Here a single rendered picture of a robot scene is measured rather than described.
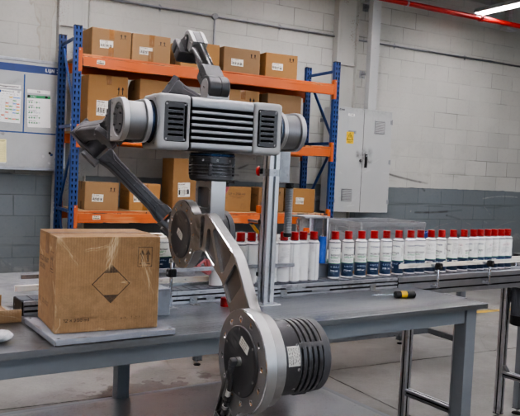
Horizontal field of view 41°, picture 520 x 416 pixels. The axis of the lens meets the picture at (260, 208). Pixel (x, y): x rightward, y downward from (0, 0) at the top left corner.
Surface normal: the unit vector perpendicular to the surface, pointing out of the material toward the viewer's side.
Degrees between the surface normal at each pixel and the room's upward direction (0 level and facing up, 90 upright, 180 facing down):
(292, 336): 41
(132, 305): 90
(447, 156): 90
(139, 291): 90
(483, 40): 90
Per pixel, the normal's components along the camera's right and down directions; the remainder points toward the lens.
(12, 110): 0.54, 0.08
